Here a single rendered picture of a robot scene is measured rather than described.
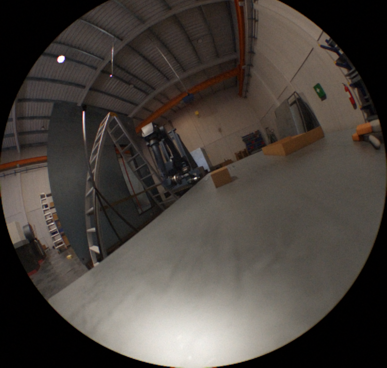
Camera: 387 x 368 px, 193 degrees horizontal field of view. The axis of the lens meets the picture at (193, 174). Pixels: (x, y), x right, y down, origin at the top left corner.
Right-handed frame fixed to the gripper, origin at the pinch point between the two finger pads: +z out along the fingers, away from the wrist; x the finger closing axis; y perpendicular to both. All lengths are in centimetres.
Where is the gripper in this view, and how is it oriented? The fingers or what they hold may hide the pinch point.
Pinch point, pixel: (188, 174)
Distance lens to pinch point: 159.7
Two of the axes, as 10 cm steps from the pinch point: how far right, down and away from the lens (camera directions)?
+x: 3.1, -0.2, 9.5
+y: -3.7, -9.3, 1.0
